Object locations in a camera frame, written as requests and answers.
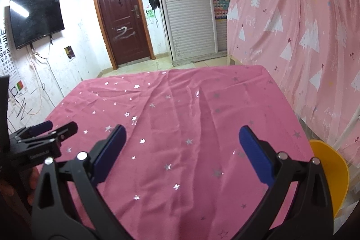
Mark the yellow plastic trash bin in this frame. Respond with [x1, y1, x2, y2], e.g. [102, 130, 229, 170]
[309, 139, 350, 218]

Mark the eye test chart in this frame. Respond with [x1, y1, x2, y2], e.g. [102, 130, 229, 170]
[1, 6, 25, 97]

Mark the pink star-print tablecloth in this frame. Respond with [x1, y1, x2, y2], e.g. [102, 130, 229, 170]
[48, 66, 313, 239]

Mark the dark red entrance door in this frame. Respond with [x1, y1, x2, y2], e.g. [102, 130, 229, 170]
[93, 0, 154, 69]

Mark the pink tree-pattern bed curtain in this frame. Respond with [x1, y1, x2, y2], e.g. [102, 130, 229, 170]
[227, 0, 359, 165]

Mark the black wall television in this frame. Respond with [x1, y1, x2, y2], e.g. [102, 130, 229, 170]
[9, 0, 65, 49]

